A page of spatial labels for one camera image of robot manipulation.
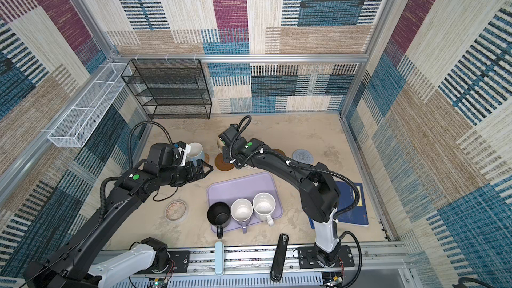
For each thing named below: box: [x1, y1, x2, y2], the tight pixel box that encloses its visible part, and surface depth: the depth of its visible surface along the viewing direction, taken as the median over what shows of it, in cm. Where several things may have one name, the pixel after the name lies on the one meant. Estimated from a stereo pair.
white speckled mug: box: [252, 192, 276, 227], surface depth 81 cm
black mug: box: [206, 201, 232, 240], surface depth 79 cm
